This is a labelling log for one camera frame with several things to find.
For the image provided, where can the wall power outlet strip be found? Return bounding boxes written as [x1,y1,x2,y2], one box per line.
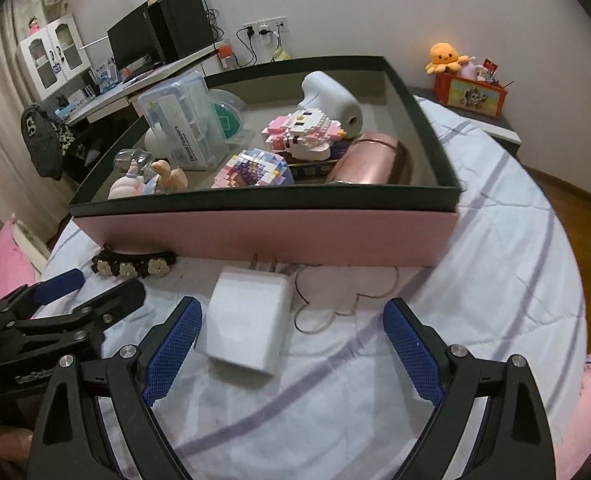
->
[242,16,290,35]

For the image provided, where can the orange octopus plush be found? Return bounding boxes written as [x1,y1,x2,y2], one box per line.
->
[425,42,471,76]

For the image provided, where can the blue rectangular pack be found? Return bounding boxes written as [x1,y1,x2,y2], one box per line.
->
[287,158,338,184]

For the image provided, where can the rose gold round tin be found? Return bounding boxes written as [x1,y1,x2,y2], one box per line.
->
[326,132,414,185]

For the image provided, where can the white foam block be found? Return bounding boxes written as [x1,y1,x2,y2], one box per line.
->
[196,266,294,375]

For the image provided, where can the black computer tower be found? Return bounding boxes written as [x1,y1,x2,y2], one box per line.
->
[147,0,215,63]

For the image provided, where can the black computer monitor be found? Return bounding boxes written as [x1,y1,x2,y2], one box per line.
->
[108,2,163,70]

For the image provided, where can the yellow snack bag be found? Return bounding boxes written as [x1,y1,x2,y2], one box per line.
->
[272,47,291,62]

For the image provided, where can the pink baby figurine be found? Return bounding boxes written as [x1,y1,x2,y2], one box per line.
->
[108,148,189,200]

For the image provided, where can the teal round clear container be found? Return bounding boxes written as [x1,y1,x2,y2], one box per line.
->
[210,89,248,144]

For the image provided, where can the pink flower block model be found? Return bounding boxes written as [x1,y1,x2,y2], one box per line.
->
[212,148,294,188]

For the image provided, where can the clear plastic case green label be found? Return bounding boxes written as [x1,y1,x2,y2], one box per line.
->
[137,72,228,171]

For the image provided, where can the white handheld device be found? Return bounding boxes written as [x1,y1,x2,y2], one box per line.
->
[299,70,363,139]

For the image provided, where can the striped white tablecloth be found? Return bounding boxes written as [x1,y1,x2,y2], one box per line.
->
[32,95,589,480]

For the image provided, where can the white desk with drawers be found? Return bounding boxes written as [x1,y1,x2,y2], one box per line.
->
[66,42,222,127]

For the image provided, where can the pink doll on cabinet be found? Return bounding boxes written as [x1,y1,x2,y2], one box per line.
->
[28,16,41,35]

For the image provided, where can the white wall cabinet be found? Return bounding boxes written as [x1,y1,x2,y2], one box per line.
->
[17,14,92,102]

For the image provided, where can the dark hanging jacket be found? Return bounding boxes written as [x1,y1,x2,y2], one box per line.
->
[20,104,75,181]

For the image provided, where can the black flower hair clip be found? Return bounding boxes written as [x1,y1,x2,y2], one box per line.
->
[90,245,177,278]

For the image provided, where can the person left hand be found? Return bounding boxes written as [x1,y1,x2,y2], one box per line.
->
[0,426,33,463]

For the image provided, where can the black white tv stand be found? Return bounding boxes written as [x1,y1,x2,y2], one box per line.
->
[407,84,523,158]

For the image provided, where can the white round figure toy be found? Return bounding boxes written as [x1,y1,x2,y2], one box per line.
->
[144,124,169,158]

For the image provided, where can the beige curtain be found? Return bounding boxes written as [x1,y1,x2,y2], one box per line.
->
[0,0,72,240]

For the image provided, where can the red toy box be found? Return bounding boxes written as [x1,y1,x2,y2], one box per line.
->
[433,73,507,119]

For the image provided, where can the pink cat block model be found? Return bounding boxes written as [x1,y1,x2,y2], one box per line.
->
[262,108,346,162]

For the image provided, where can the orange capped bottle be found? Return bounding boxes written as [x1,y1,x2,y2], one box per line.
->
[218,44,238,70]

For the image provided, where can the pink black storage box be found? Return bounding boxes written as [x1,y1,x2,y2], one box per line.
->
[69,55,461,266]

